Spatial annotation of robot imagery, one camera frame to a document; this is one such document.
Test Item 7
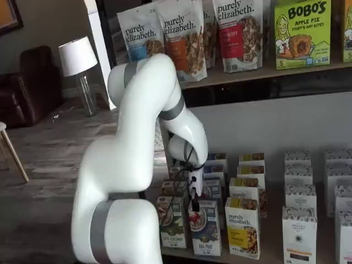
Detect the wooden shelf board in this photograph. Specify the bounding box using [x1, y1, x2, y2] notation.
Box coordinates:
[153, 153, 352, 264]
[180, 59, 352, 90]

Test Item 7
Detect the orange label granola bag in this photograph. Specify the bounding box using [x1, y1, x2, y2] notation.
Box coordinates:
[155, 0, 208, 83]
[202, 0, 218, 69]

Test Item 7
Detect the blue purely elizabeth box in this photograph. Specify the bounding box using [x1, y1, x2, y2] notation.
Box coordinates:
[206, 152, 228, 166]
[203, 164, 225, 179]

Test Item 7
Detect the brown leather armchair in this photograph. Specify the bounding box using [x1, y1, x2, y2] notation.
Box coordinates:
[0, 45, 64, 130]

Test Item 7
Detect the yellow banana nut box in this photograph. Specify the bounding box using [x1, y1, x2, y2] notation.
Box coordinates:
[224, 197, 261, 261]
[228, 178, 268, 218]
[236, 165, 266, 190]
[238, 153, 266, 167]

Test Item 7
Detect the white stool leg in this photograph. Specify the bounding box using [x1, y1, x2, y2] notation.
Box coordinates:
[0, 120, 30, 184]

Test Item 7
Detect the yellow Bobo's snack box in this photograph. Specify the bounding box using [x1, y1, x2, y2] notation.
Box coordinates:
[342, 0, 352, 63]

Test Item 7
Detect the dark framed picture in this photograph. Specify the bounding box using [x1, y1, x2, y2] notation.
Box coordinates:
[0, 0, 25, 36]

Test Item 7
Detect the green Bobo's snack box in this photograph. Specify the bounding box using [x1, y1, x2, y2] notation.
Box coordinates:
[274, 0, 332, 70]

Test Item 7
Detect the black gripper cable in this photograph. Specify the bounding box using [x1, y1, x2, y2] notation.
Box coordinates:
[172, 142, 206, 210]

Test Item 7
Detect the white shade table lamp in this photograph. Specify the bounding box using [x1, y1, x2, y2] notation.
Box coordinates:
[58, 36, 99, 117]

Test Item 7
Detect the white patterned bakery box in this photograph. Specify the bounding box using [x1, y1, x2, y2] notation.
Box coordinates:
[284, 165, 314, 186]
[282, 206, 318, 264]
[284, 150, 312, 167]
[284, 184, 317, 210]
[323, 162, 352, 218]
[333, 184, 352, 218]
[323, 149, 352, 166]
[338, 211, 352, 264]

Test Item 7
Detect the red label granola bag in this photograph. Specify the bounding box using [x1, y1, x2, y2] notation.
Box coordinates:
[212, 0, 264, 74]

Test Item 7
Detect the blue label granola bag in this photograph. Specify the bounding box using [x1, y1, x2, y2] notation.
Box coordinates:
[117, 5, 166, 67]

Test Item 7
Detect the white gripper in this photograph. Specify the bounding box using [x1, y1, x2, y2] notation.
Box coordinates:
[189, 167, 205, 212]

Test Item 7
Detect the green apple cinnamon oatmeal box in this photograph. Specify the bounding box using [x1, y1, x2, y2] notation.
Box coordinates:
[156, 196, 188, 250]
[161, 180, 189, 199]
[168, 166, 188, 182]

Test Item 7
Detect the blue Flax Plus oatmeal box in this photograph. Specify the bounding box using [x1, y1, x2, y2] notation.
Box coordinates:
[188, 199, 222, 256]
[202, 177, 223, 200]

